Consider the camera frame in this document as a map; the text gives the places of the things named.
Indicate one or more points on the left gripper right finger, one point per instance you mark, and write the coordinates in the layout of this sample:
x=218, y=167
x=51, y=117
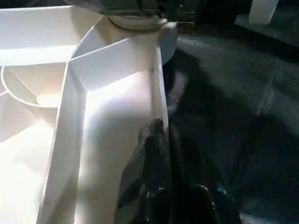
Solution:
x=198, y=186

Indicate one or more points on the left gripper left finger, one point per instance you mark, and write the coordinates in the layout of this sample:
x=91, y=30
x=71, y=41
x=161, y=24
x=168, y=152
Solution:
x=142, y=182

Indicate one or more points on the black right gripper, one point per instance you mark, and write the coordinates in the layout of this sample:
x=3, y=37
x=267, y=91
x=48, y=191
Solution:
x=215, y=11

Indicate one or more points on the white plastic table leg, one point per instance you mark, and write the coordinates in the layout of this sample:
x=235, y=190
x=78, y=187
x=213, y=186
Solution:
x=131, y=11

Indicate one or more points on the white plastic table top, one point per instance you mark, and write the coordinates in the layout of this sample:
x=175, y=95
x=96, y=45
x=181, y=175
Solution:
x=93, y=93

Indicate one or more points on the black work mat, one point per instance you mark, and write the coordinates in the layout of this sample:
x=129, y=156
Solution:
x=243, y=116

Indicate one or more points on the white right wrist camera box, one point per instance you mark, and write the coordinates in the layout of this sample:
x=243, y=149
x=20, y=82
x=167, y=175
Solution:
x=264, y=10

